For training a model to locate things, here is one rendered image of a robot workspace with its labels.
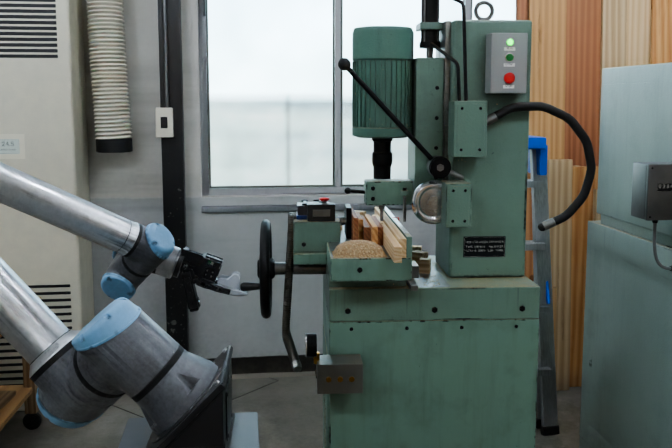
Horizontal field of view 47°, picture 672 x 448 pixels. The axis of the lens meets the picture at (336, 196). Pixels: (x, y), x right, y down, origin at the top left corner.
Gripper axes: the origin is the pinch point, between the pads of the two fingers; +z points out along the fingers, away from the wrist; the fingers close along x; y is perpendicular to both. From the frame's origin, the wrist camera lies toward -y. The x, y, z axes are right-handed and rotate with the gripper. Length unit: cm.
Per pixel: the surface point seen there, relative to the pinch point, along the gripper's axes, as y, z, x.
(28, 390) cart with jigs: -85, -63, 83
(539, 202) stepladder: 52, 99, 84
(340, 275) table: 18.1, 21.3, -19.3
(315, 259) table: 16.0, 15.9, 1.7
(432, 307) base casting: 17, 49, -11
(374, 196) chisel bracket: 38.1, 26.0, 7.2
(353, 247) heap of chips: 25.8, 22.2, -17.2
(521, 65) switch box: 86, 49, -7
